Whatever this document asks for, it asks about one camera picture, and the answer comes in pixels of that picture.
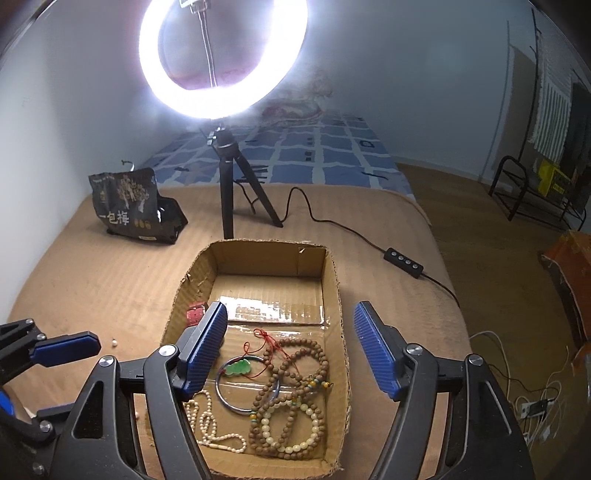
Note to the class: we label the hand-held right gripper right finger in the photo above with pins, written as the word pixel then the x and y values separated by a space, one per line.
pixel 376 350

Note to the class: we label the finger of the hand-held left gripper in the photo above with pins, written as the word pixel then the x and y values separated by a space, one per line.
pixel 45 425
pixel 69 347

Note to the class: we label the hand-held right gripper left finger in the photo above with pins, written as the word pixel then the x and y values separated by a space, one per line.
pixel 207 341

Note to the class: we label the dark metal bangle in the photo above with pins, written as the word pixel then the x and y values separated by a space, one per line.
pixel 231 408

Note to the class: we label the cardboard box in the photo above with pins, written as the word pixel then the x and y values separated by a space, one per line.
pixel 268 281

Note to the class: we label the black snack bag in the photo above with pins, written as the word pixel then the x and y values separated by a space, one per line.
pixel 134 203

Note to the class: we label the black tripod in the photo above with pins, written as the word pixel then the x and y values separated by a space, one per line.
pixel 227 184

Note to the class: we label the white power strip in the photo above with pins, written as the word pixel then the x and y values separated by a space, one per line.
pixel 538 407

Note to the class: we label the blue patterned bed sheet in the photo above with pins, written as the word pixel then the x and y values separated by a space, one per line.
pixel 323 152

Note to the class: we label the orange cloth-covered furniture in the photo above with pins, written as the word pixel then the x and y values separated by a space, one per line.
pixel 572 286

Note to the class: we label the black metal shoe rack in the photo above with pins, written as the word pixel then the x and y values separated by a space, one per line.
pixel 503 177

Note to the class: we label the folded floral quilt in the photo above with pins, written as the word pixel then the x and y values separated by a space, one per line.
pixel 295 110

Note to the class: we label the yellow box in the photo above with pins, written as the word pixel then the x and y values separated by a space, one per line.
pixel 553 177

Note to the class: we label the striped white towel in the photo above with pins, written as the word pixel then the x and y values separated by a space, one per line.
pixel 551 115

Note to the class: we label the dark hanging clothes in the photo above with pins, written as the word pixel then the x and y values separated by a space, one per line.
pixel 579 138

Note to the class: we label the phone holder on gooseneck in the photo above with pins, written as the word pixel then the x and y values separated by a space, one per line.
pixel 207 46

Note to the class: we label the black clothes rack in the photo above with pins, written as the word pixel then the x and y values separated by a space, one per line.
pixel 535 55

